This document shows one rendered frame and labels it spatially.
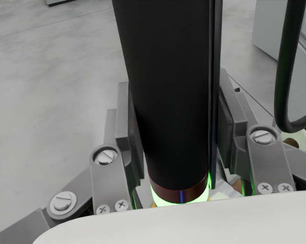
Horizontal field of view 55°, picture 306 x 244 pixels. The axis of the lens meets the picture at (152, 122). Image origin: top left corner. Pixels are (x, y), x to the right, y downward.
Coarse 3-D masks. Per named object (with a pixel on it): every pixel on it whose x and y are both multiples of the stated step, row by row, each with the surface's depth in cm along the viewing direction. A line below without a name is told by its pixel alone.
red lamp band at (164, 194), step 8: (208, 168) 16; (152, 184) 16; (200, 184) 15; (160, 192) 16; (168, 192) 15; (176, 192) 15; (184, 192) 15; (192, 192) 15; (200, 192) 16; (168, 200) 16; (176, 200) 15; (184, 200) 15
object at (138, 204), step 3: (135, 189) 71; (135, 192) 71; (135, 195) 71; (135, 198) 72; (138, 198) 69; (135, 201) 72; (138, 201) 69; (135, 204) 73; (138, 204) 70; (141, 204) 67; (138, 207) 70; (141, 207) 67
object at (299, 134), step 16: (288, 0) 16; (304, 0) 15; (288, 16) 16; (288, 32) 16; (288, 48) 17; (288, 64) 18; (288, 80) 19; (288, 96) 20; (288, 128) 23; (304, 128) 25; (304, 144) 26
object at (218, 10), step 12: (216, 0) 10; (216, 12) 10; (216, 24) 10; (216, 36) 10; (216, 48) 11; (216, 60) 11; (216, 72) 11; (216, 84) 12; (216, 96) 12; (216, 108) 13; (216, 120) 13; (216, 132) 14; (216, 144) 14; (216, 156) 15
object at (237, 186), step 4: (284, 140) 27; (288, 140) 26; (292, 140) 26; (292, 144) 26; (296, 144) 26; (240, 180) 24; (232, 184) 24; (236, 184) 24; (240, 184) 24; (236, 188) 23; (240, 188) 23; (240, 192) 23
